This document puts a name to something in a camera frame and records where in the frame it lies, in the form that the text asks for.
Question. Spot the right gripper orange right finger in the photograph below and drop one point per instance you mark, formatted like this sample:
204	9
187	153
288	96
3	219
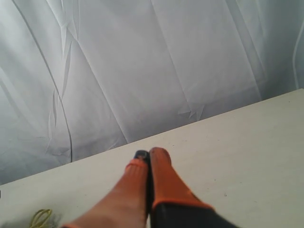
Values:
174	204

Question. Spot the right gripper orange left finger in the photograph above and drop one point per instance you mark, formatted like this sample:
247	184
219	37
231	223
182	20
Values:
125	206

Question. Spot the white backdrop cloth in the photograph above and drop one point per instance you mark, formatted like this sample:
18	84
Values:
80	77

